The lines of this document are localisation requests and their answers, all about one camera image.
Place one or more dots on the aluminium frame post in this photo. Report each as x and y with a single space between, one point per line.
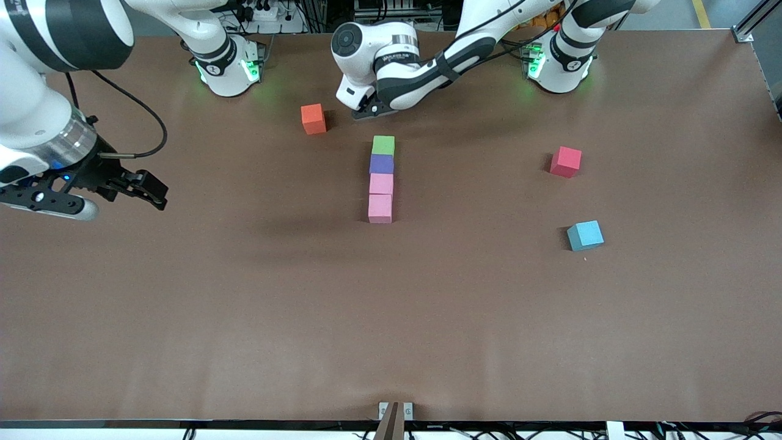
754 21

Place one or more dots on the small metal bracket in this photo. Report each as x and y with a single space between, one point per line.
382 410

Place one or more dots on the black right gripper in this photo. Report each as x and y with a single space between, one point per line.
99 173

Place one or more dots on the small white box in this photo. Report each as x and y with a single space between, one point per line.
614 431

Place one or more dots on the indigo blue foam block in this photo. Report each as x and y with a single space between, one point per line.
381 164

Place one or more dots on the yellow floor tape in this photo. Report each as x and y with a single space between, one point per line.
702 13

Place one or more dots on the bag of orange fruit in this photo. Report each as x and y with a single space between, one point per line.
537 21

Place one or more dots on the cyan foam block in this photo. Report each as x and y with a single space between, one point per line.
585 236

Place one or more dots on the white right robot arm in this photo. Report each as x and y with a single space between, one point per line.
36 110

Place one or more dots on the red foam block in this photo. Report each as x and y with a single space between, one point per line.
566 162

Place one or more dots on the white power strip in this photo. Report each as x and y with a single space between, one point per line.
269 13

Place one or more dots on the orange foam block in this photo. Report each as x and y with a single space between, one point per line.
313 119

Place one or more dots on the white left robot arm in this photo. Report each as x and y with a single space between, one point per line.
372 61

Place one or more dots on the pink foam block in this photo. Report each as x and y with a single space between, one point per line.
381 184
380 209

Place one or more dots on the green foam block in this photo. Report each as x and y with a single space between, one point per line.
383 145

